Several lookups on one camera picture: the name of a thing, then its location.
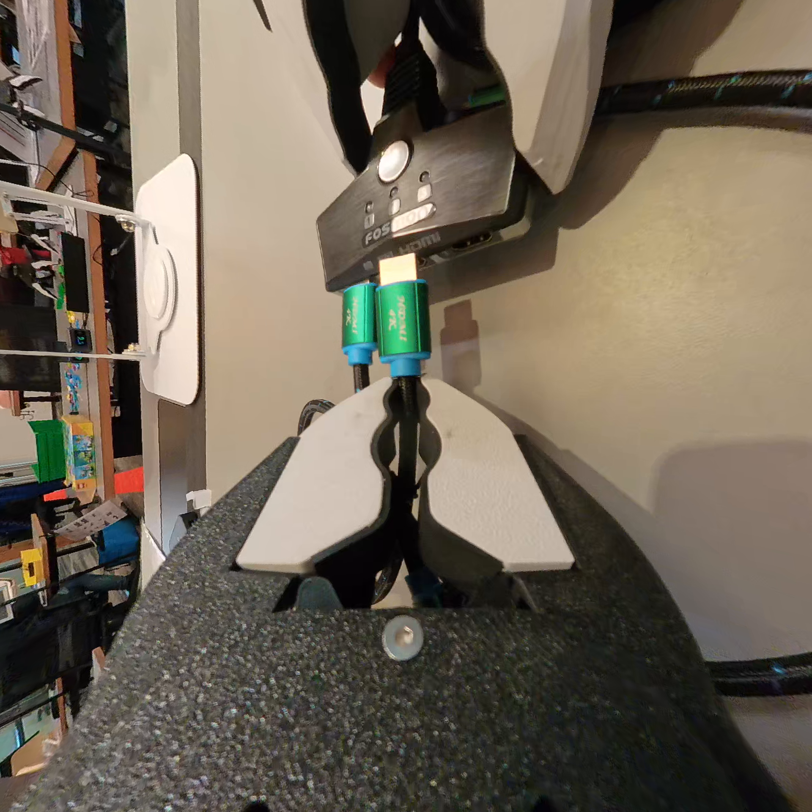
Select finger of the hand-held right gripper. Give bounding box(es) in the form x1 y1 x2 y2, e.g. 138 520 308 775
472 0 616 195
303 0 413 175

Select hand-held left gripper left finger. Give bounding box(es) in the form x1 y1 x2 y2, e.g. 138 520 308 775
235 377 407 611

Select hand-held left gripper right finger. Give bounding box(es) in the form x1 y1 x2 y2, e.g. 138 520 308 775
414 377 577 611

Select black HDMI switch box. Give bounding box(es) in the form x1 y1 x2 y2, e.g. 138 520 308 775
315 101 532 294

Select green hdmi plug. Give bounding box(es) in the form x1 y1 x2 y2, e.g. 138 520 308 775
374 252 433 572
297 282 381 440

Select green HDMI plug, inserted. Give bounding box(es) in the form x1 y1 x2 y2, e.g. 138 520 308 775
297 282 381 440

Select blue object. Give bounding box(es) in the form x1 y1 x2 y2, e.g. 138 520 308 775
94 515 142 567

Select white rounded pad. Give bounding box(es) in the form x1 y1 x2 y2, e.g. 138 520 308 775
133 154 204 407

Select printed paper sheet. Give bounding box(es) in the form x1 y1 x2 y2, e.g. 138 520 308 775
56 498 128 541

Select colourful printed box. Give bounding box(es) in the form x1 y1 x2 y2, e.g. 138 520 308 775
62 415 97 491

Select green box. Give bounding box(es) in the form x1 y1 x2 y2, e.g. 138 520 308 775
28 419 67 483

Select black flat device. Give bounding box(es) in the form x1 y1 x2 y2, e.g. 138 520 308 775
60 231 91 313

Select green-plug braided HDMI cable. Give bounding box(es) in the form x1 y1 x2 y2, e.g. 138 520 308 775
466 71 812 699

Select black ribbed switch pigtail cable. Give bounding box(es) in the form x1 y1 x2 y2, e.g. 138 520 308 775
379 35 440 135

